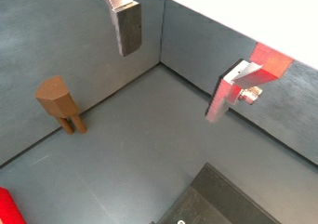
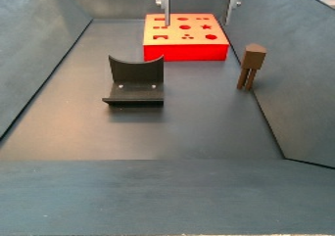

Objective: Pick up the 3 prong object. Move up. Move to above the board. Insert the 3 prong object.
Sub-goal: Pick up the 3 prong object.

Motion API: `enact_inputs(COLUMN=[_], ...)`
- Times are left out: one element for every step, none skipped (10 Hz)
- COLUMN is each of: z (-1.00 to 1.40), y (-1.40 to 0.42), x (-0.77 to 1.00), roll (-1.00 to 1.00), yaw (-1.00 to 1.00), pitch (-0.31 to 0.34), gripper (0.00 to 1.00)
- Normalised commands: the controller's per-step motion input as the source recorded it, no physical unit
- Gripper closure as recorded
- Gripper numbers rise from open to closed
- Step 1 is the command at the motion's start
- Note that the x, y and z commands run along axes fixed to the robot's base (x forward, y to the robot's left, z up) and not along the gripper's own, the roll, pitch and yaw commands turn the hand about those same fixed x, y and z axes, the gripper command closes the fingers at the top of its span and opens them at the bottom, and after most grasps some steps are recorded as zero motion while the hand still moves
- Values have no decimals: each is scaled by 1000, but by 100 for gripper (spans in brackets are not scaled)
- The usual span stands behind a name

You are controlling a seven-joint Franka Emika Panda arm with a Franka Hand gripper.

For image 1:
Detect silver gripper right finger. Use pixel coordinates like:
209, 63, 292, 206
205, 59, 261, 123

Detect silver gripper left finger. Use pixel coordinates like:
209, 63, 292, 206
104, 0, 141, 57

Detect red foam shape board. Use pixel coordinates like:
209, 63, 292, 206
0, 187, 26, 224

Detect brown three prong peg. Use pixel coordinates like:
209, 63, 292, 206
34, 75, 86, 135

